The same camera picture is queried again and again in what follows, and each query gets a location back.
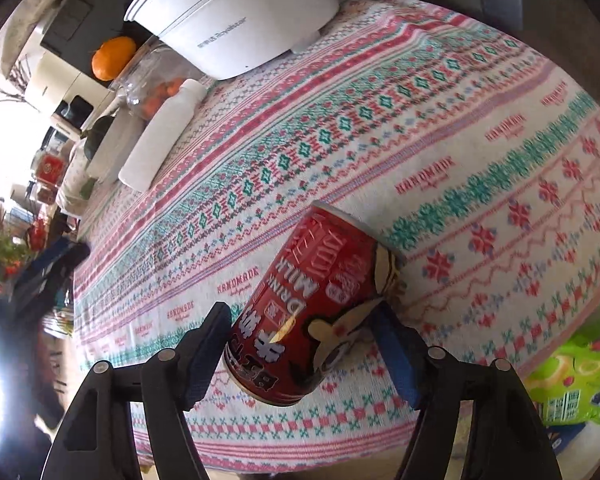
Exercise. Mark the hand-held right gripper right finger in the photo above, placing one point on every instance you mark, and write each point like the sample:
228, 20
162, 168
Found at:
395, 350

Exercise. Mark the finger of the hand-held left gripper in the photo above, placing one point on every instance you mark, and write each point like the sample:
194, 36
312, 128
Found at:
50, 267

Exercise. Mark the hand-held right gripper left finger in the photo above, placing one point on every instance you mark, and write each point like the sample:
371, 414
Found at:
205, 360

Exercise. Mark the red drink can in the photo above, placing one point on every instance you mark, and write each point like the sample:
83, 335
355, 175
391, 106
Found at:
300, 310

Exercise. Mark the green leafy plant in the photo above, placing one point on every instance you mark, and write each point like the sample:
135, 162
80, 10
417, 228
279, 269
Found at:
7, 252

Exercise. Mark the red label jar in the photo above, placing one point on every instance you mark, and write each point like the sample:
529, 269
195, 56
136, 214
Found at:
50, 169

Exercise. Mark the white dotted cloth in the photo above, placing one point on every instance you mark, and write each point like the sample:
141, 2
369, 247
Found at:
107, 157

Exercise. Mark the dark green squash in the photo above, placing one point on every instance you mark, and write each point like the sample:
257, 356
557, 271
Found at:
97, 132

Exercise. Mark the green snack packet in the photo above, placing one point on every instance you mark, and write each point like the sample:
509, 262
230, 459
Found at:
570, 380

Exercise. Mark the white plastic bottle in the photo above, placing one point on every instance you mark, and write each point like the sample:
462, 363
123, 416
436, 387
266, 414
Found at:
165, 130

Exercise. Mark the white air fryer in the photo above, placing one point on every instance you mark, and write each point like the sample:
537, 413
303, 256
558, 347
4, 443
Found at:
50, 87

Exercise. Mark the clear glass jar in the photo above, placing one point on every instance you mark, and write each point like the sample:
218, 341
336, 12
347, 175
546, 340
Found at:
152, 85

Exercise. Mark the orange tangerine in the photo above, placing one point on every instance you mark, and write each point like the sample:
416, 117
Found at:
112, 59

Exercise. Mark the patterned knit tablecloth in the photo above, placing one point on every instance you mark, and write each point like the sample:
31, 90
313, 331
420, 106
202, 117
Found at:
430, 135

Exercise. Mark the black microwave oven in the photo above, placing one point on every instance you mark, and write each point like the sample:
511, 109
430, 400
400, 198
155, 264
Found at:
70, 25

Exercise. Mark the white electric pot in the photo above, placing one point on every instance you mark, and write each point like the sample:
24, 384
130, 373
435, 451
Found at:
230, 10

